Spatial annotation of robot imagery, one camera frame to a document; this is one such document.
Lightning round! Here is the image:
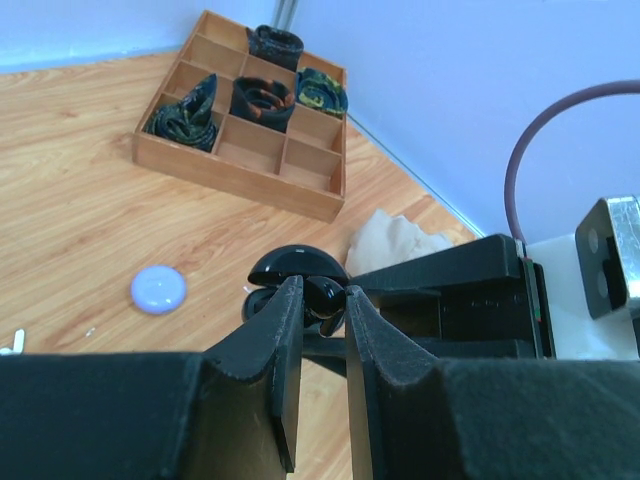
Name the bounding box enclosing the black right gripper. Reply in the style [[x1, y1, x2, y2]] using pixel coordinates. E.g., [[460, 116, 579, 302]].
[[302, 234, 555, 360]]

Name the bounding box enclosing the blue yellow rolled tie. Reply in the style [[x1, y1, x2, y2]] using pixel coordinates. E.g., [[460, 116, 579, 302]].
[[296, 67, 349, 119]]

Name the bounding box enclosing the black orange rolled tie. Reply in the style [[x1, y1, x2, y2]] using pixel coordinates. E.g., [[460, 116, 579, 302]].
[[230, 77, 295, 133]]

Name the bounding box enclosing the white earbud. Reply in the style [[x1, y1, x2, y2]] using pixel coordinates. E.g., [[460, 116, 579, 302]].
[[0, 328, 27, 356]]

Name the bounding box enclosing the black dotted rolled tie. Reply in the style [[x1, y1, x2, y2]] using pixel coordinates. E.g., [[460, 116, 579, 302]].
[[245, 25, 304, 72]]

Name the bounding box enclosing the beige folded cloth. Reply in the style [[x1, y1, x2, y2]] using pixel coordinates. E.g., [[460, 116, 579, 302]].
[[345, 209, 453, 277]]

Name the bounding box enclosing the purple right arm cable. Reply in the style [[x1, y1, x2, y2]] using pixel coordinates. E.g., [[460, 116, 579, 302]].
[[503, 78, 640, 246]]

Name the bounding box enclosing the dark green rolled tie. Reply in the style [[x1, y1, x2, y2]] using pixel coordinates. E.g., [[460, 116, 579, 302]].
[[143, 73, 218, 152]]

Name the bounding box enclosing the wooden compartment tray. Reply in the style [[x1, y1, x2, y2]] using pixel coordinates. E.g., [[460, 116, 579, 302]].
[[133, 11, 348, 222]]

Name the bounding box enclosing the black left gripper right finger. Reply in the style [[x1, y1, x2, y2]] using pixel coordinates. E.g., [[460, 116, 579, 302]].
[[346, 287, 639, 479]]

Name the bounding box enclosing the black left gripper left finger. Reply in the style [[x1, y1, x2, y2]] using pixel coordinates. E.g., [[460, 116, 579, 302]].
[[1, 277, 304, 479]]

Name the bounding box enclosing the purple earbud charging case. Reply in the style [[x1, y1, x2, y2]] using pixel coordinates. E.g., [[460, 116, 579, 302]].
[[130, 265, 187, 315]]

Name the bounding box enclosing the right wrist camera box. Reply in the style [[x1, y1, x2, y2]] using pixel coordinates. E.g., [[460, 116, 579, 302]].
[[526, 195, 639, 360]]

